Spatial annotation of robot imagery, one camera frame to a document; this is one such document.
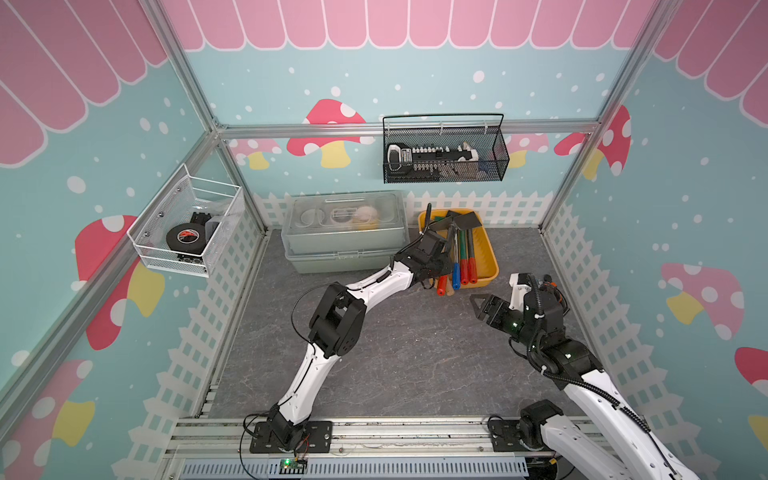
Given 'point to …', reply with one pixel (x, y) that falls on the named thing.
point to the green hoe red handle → (463, 257)
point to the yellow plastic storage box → (434, 213)
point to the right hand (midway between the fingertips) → (479, 300)
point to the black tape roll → (187, 237)
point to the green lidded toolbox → (344, 231)
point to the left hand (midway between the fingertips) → (451, 266)
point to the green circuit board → (292, 466)
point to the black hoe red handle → (469, 221)
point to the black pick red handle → (442, 283)
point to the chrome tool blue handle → (456, 269)
